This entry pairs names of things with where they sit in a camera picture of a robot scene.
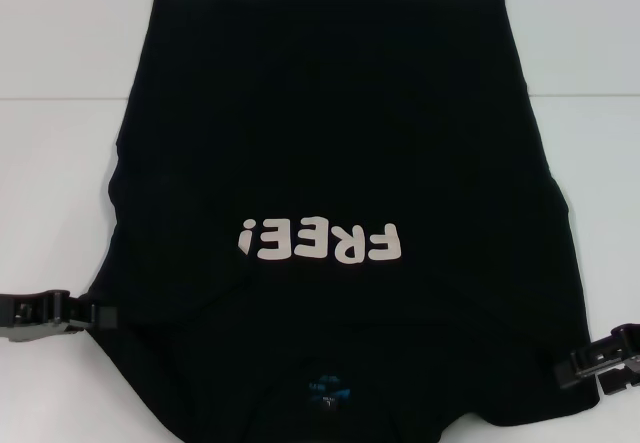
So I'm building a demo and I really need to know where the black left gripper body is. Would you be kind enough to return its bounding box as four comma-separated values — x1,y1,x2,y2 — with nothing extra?
0,289,52,345

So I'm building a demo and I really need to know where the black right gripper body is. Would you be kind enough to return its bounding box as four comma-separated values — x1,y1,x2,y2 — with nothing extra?
606,321,640,362

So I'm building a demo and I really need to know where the black FREE print t-shirt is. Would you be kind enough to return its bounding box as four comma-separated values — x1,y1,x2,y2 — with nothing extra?
82,0,609,443

